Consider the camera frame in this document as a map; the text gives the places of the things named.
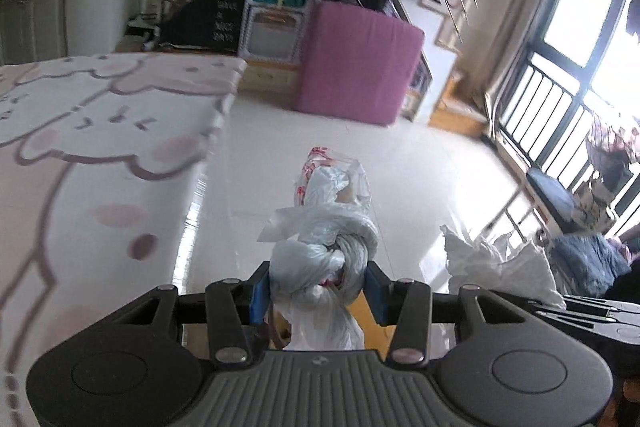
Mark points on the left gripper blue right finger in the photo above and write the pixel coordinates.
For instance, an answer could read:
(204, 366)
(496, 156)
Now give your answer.
(376, 290)

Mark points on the white plastic bag red print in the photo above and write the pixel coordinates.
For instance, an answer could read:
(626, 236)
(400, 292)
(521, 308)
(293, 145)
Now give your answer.
(321, 247)

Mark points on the cartoon cat play mat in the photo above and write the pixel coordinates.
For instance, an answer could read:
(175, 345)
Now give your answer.
(100, 162)

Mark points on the white tissue paper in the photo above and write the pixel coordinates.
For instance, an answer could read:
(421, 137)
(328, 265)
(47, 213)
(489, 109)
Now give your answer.
(522, 271)

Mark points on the black balcony railing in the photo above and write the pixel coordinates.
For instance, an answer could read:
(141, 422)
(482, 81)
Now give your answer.
(549, 115)

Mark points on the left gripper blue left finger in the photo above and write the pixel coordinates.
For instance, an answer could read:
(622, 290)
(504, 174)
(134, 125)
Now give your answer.
(260, 294)

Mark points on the white kitchen cabinet doors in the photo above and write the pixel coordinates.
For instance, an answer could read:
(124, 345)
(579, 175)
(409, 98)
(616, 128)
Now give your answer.
(32, 31)

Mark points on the low wooden drawer unit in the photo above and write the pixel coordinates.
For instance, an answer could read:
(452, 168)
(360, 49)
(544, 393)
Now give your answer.
(269, 77)

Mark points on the black chalkboard sign cabinet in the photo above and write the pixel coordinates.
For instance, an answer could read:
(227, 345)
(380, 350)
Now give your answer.
(210, 25)

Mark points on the toy oven cardboard playset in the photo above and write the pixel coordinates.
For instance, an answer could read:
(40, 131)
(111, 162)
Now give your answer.
(272, 30)

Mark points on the purple cushioned ottoman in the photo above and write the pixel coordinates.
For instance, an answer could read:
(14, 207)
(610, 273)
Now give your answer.
(356, 64)

